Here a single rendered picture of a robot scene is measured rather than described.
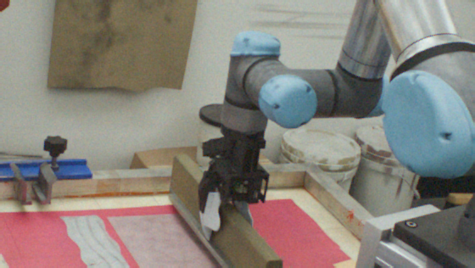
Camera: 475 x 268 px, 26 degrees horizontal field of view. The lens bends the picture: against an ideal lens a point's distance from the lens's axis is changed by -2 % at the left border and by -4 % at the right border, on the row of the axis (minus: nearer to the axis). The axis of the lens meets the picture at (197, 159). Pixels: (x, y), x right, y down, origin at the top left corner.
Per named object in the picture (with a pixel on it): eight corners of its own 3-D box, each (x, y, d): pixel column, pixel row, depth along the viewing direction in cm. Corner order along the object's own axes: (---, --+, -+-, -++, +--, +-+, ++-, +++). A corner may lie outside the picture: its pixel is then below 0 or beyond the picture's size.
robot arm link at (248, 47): (247, 45, 156) (225, 27, 164) (236, 113, 161) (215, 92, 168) (293, 46, 159) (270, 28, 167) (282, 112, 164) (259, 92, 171)
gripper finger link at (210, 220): (203, 252, 172) (220, 202, 169) (190, 234, 177) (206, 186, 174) (220, 254, 173) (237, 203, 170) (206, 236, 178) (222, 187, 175)
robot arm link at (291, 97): (344, 83, 152) (310, 57, 162) (276, 82, 148) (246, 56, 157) (334, 132, 156) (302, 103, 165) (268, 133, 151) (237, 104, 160)
